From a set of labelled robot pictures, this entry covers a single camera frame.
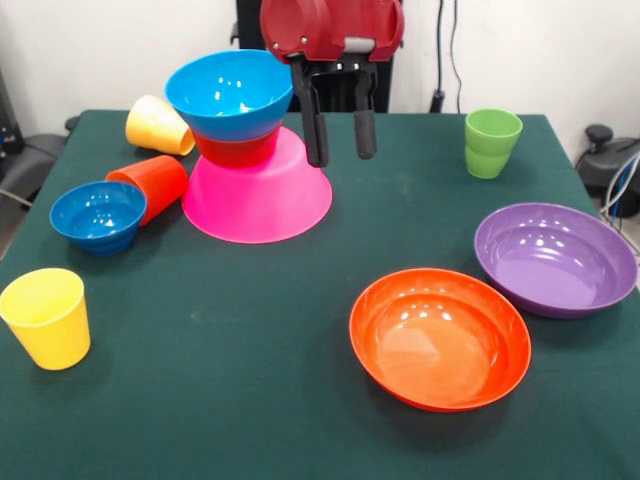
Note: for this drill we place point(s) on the dark green tablecloth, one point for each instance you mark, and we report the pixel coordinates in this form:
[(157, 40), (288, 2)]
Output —
[(350, 425)]

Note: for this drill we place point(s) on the red-orange plastic cup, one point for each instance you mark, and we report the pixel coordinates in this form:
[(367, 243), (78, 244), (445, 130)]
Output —
[(160, 182)]

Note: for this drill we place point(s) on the golden yellow plastic cup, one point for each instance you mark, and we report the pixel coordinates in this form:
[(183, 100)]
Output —
[(150, 125)]

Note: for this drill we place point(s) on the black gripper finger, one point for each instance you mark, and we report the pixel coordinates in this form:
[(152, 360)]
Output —
[(316, 140), (365, 135)]

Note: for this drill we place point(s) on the lemon yellow plastic cup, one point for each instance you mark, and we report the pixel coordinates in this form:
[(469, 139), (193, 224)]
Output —
[(50, 330)]

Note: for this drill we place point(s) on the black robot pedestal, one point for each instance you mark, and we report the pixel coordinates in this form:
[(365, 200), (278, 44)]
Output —
[(250, 30)]

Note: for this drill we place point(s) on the pink plastic bowl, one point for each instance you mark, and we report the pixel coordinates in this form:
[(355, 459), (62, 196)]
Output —
[(255, 200)]

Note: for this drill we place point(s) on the small dark blue bowl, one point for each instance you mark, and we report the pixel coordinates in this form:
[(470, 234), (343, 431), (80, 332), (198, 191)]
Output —
[(97, 220)]

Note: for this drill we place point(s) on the small orange bowl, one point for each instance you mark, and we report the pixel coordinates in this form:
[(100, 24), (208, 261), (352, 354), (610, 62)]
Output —
[(235, 152)]

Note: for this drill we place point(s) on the purple plastic bowl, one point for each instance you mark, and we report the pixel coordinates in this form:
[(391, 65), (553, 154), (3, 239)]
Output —
[(555, 260)]

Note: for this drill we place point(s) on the light blue plastic bowl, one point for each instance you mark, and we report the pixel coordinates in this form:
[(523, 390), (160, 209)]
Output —
[(230, 120)]

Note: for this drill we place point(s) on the large shallow orange bowl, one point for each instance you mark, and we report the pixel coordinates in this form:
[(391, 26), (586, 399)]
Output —
[(440, 345)]

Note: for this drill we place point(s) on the green plastic cup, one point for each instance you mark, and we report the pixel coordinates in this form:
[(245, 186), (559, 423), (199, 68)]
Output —
[(492, 150)]

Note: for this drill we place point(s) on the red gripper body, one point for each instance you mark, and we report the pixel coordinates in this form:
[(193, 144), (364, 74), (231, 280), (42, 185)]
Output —
[(330, 25)]

